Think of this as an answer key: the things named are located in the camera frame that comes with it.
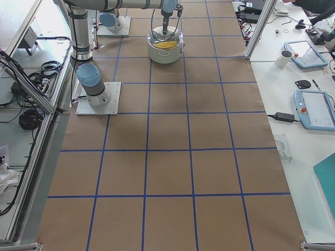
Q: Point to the black power adapter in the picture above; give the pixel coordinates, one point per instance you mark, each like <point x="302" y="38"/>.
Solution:
<point x="285" y="117"/>

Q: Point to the black round disc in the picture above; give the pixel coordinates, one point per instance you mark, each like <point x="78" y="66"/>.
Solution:
<point x="303" y="84"/>

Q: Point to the clear plastic bracket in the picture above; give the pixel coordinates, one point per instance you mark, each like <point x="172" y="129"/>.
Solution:
<point x="283" y="147"/>

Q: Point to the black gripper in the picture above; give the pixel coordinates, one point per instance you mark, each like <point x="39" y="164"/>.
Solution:
<point x="165" y="20"/>

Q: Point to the yellow corn cob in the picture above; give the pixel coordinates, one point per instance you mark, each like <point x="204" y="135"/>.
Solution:
<point x="166" y="44"/>

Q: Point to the grey metal box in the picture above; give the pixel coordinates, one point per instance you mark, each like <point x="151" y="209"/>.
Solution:
<point x="29" y="41"/>

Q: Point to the white mug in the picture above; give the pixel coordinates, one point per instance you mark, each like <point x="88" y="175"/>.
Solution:
<point x="284" y="57"/>

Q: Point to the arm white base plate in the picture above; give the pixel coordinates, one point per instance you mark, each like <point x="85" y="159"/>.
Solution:
<point x="106" y="103"/>
<point x="124" y="32"/>

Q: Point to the blue teach pendant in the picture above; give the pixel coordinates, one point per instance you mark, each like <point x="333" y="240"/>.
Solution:
<point x="314" y="109"/>
<point x="305" y="54"/>

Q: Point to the aluminium frame post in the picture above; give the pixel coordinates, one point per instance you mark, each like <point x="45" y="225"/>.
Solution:
<point x="264" y="16"/>

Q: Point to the near blue teach pendant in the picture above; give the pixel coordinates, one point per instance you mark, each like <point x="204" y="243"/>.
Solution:
<point x="314" y="109"/>

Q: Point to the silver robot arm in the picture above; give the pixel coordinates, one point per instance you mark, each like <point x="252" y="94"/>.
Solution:
<point x="111" y="21"/>
<point x="88" y="74"/>

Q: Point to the far blue teach pendant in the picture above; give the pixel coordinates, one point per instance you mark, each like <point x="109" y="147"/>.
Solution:
<point x="305" y="54"/>

